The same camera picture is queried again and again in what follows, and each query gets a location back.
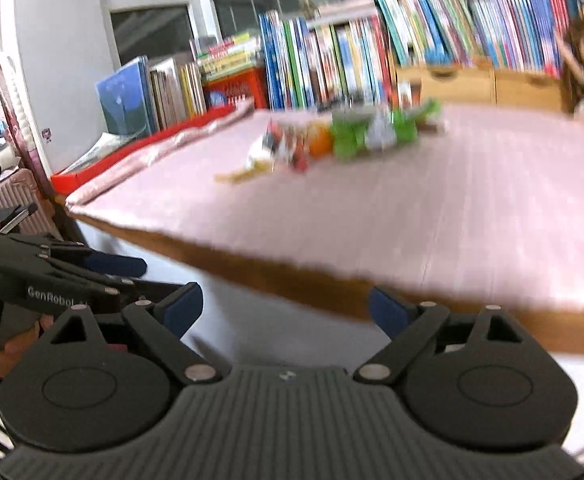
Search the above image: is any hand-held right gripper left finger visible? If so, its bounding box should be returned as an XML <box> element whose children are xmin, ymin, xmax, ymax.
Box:
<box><xmin>37</xmin><ymin>282</ymin><xmax>230</xmax><ymax>386</ymax></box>

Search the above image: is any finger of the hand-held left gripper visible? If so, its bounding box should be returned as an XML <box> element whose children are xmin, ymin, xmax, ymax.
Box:
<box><xmin>79</xmin><ymin>250</ymin><xmax>148</xmax><ymax>279</ymax></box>
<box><xmin>117</xmin><ymin>280</ymin><xmax>188</xmax><ymax>311</ymax></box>

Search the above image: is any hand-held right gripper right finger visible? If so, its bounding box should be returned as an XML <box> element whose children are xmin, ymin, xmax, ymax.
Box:
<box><xmin>353</xmin><ymin>286</ymin><xmax>538</xmax><ymax>386</ymax></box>

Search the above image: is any clear wrapper with gold print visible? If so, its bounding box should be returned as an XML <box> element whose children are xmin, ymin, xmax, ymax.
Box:
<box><xmin>214</xmin><ymin>167</ymin><xmax>265</xmax><ymax>184</ymax></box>

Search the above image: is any green plastic wrapper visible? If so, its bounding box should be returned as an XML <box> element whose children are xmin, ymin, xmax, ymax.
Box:
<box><xmin>329</xmin><ymin>100</ymin><xmax>445</xmax><ymax>161</ymax></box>

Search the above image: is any person's left hand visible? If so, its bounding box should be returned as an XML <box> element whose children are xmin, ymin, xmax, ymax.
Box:
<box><xmin>0</xmin><ymin>302</ymin><xmax>55</xmax><ymax>380</ymax></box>

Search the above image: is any pink suitcase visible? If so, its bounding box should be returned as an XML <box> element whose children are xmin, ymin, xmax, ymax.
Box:
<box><xmin>0</xmin><ymin>167</ymin><xmax>53</xmax><ymax>233</ymax></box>

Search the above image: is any red cardboard box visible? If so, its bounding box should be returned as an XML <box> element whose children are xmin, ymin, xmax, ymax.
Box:
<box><xmin>51</xmin><ymin>105</ymin><xmax>233</xmax><ymax>196</ymax></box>

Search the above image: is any pink striped table cloth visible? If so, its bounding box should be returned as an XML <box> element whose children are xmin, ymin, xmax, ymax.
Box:
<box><xmin>64</xmin><ymin>102</ymin><xmax>584</xmax><ymax>311</ymax></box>

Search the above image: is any open magazine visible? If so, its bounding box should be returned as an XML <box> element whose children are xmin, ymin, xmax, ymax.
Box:
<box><xmin>69</xmin><ymin>132</ymin><xmax>133</xmax><ymax>171</ymax></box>

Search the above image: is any folded pink satin cloth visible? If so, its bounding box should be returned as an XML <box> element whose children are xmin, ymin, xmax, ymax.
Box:
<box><xmin>69</xmin><ymin>100</ymin><xmax>255</xmax><ymax>201</ymax></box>

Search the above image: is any large blue picture book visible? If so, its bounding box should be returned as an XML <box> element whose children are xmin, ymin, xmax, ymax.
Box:
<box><xmin>95</xmin><ymin>57</ymin><xmax>155</xmax><ymax>136</ymax></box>

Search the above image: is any brown white wrapper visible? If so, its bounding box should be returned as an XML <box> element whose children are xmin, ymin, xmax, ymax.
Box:
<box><xmin>246</xmin><ymin>134</ymin><xmax>278</xmax><ymax>168</ymax></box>

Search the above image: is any row of beige thin books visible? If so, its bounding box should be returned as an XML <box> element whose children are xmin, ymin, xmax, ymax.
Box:
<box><xmin>147</xmin><ymin>52</ymin><xmax>208</xmax><ymax>131</ymax></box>

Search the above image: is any orange blue snack wrapper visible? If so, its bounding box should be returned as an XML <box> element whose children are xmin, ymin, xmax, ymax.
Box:
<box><xmin>264</xmin><ymin>120</ymin><xmax>335</xmax><ymax>172</ymax></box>

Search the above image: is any red plastic crate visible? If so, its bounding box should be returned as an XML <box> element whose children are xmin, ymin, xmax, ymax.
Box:
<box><xmin>204</xmin><ymin>67</ymin><xmax>270</xmax><ymax>111</ymax></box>

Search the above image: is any stack of flat-lying books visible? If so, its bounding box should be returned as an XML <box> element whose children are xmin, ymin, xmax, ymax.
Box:
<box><xmin>197</xmin><ymin>32</ymin><xmax>265</xmax><ymax>81</ymax></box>

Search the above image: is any wooden drawer organizer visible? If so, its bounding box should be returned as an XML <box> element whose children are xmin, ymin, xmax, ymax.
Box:
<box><xmin>397</xmin><ymin>62</ymin><xmax>568</xmax><ymax>113</ymax></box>

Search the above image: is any row of tall colourful books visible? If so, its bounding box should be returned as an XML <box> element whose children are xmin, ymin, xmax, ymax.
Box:
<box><xmin>259</xmin><ymin>10</ymin><xmax>398</xmax><ymax>111</ymax></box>

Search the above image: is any row of small paperback books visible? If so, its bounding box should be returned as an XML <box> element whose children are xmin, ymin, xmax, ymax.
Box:
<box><xmin>372</xmin><ymin>0</ymin><xmax>584</xmax><ymax>78</ymax></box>

